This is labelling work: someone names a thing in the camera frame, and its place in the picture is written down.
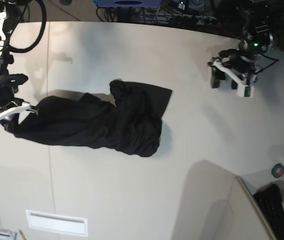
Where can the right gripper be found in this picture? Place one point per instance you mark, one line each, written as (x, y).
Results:
(8, 88)

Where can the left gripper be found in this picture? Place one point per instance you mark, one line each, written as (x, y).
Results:
(239, 61)

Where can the black t-shirt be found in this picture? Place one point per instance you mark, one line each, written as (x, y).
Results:
(131, 125)

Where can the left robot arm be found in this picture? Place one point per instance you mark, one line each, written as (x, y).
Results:
(256, 35)

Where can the power strip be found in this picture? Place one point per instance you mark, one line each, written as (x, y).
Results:
(192, 20)

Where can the green tape roll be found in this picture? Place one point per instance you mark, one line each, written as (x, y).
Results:
(277, 170)

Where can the pencil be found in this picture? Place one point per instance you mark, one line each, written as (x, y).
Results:
(22, 235)

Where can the black keyboard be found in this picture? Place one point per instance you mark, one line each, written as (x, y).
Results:
(269, 201)

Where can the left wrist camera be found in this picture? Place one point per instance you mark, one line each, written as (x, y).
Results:
(245, 91)

